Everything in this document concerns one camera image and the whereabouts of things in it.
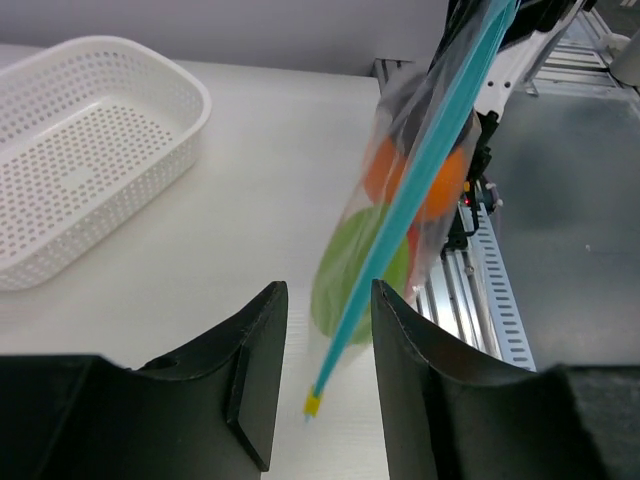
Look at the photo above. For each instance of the white perforated plastic basket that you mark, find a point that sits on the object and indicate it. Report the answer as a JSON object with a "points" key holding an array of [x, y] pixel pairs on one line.
{"points": [[92, 130]]}

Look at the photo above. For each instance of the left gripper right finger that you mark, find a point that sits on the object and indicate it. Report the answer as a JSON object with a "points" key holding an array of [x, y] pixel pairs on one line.
{"points": [[450, 411]]}

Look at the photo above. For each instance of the clear zip top bag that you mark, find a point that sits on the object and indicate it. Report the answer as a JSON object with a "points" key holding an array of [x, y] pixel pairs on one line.
{"points": [[423, 109]]}

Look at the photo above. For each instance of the aluminium mounting rail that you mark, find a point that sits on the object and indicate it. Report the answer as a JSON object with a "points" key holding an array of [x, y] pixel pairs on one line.
{"points": [[440, 284]]}

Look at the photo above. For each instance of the white slotted cable duct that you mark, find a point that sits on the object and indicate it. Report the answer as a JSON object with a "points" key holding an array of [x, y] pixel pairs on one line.
{"points": [[502, 329]]}

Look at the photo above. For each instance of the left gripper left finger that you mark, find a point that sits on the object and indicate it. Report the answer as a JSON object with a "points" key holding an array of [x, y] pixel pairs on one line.
{"points": [[216, 397]]}

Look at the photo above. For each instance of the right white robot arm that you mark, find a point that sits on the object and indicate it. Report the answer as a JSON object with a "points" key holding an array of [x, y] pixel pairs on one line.
{"points": [[536, 29]]}

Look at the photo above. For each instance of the orange fake fruit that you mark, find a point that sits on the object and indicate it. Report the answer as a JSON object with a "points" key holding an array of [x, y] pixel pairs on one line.
{"points": [[386, 170]]}

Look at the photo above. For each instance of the red fake apple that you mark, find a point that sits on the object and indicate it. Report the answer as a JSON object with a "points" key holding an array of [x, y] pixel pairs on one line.
{"points": [[413, 237]]}

